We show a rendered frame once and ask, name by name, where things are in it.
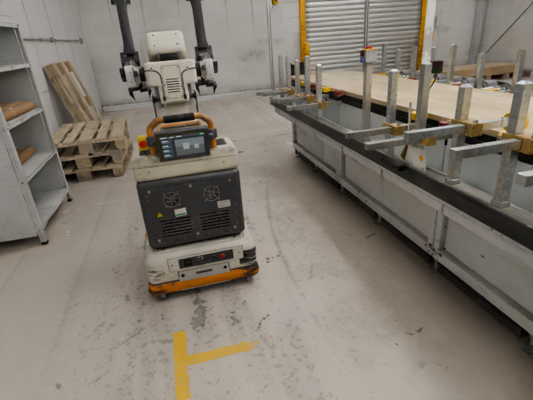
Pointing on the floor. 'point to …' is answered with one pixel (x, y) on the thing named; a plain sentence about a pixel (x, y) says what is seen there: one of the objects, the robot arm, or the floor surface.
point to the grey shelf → (55, 190)
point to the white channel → (428, 30)
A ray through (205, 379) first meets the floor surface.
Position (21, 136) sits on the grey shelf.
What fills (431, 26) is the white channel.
